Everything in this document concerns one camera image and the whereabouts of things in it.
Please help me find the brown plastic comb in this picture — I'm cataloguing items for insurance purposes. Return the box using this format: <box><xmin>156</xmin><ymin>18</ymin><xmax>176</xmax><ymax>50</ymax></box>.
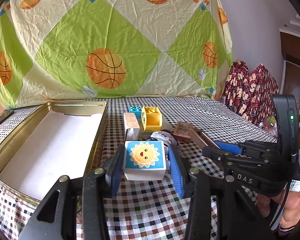
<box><xmin>189</xmin><ymin>128</ymin><xmax>219</xmax><ymax>150</ymax></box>

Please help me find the white sun picture block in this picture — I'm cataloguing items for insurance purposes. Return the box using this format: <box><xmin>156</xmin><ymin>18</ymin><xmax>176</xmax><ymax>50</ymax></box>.
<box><xmin>123</xmin><ymin>141</ymin><xmax>167</xmax><ymax>181</ymax></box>

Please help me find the blue toy brick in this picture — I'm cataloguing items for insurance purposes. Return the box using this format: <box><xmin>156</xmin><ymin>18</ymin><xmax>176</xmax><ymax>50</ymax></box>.
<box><xmin>129</xmin><ymin>106</ymin><xmax>142</xmax><ymax>119</ymax></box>

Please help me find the person right hand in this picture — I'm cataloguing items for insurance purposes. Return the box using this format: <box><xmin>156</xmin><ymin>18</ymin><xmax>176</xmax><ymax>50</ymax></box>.
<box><xmin>257</xmin><ymin>191</ymin><xmax>300</xmax><ymax>239</ymax></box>

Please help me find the checkered tablecloth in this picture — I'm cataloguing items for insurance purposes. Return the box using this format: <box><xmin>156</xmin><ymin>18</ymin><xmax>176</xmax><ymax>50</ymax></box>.
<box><xmin>0</xmin><ymin>96</ymin><xmax>278</xmax><ymax>240</ymax></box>

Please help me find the patterned tape roll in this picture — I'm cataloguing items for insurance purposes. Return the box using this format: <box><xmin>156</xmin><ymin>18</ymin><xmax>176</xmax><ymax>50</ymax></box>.
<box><xmin>150</xmin><ymin>129</ymin><xmax>178</xmax><ymax>147</ymax></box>

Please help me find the small brown wooden box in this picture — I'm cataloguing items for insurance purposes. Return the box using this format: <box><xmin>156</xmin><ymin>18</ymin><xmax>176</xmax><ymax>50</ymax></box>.
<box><xmin>173</xmin><ymin>121</ymin><xmax>193</xmax><ymax>143</ymax></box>

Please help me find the cork topped white block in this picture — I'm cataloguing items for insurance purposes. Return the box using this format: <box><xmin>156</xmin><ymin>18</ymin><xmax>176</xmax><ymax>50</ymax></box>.
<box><xmin>123</xmin><ymin>112</ymin><xmax>140</xmax><ymax>141</ymax></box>

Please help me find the red patterned cushion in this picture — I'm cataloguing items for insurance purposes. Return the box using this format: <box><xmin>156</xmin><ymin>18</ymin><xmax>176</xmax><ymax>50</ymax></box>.
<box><xmin>222</xmin><ymin>60</ymin><xmax>279</xmax><ymax>125</ymax></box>

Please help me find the yellow face toy block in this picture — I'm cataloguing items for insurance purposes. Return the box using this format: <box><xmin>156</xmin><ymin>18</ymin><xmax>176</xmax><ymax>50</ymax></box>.
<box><xmin>141</xmin><ymin>106</ymin><xmax>163</xmax><ymax>132</ymax></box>

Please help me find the gold metal tin tray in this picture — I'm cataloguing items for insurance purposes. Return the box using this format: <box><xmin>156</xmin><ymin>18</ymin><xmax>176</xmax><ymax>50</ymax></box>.
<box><xmin>0</xmin><ymin>101</ymin><xmax>108</xmax><ymax>205</ymax></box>

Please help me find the brown wooden cabinet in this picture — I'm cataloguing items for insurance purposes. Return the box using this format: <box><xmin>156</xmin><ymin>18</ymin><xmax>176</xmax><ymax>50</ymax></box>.
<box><xmin>280</xmin><ymin>32</ymin><xmax>300</xmax><ymax>140</ymax></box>

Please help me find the black smartphone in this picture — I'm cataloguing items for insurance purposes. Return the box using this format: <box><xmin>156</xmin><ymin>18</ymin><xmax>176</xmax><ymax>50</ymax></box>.
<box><xmin>0</xmin><ymin>109</ymin><xmax>14</xmax><ymax>124</ymax></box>

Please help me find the basketball pattern bed sheet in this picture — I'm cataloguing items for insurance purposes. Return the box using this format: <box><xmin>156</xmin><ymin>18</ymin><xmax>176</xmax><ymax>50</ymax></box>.
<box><xmin>0</xmin><ymin>0</ymin><xmax>232</xmax><ymax>113</ymax></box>

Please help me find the black cable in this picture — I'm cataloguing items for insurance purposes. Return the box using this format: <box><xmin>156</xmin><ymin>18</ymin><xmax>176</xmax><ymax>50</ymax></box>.
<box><xmin>268</xmin><ymin>179</ymin><xmax>292</xmax><ymax>230</ymax></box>

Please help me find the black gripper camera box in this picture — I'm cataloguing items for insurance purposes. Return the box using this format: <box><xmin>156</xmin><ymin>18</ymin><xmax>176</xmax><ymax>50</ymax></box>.
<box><xmin>272</xmin><ymin>94</ymin><xmax>299</xmax><ymax>163</ymax></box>

